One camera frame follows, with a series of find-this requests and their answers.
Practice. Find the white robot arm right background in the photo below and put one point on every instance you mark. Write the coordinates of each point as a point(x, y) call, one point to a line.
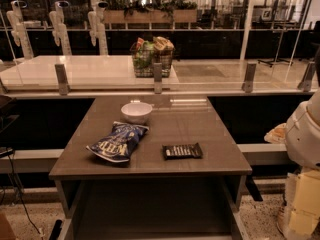
point(98, 32)

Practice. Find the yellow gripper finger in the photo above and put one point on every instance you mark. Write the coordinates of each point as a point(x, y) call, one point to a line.
point(303, 223)
point(307, 194)

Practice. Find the white ceramic bowl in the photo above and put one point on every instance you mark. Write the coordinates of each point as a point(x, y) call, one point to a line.
point(136, 112)

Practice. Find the metal glass clamp centre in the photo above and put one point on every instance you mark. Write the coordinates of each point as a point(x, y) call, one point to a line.
point(157, 78)

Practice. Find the white background table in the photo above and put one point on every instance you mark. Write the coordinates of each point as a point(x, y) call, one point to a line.
point(83, 73)

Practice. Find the wooden planter with plants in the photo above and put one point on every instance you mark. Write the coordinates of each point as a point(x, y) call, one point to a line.
point(149, 11)

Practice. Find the black equipment at left edge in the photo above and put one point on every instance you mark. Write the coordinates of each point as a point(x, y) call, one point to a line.
point(6, 119)

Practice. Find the blue kettle chips bag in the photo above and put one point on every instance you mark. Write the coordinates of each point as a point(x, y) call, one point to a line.
point(119, 145)

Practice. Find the metal glass clamp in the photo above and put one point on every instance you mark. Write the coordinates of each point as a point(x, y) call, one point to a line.
point(157, 78)
point(247, 85)
point(63, 84)
point(306, 82)

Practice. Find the black rxbar chocolate wrapper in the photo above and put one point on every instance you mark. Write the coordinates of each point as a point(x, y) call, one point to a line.
point(182, 151)

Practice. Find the white robot arm middle background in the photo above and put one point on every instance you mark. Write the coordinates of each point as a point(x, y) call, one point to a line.
point(60, 32)

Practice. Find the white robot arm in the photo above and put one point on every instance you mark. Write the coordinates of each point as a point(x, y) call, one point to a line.
point(301, 133)

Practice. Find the metal glass clamp far left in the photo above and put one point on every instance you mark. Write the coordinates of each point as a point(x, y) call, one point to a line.
point(63, 84)

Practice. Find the metal glass clamp far right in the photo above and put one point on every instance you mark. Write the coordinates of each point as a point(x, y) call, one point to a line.
point(306, 82)

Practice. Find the wire basket of snacks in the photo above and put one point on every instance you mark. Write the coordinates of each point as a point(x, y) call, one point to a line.
point(146, 53)

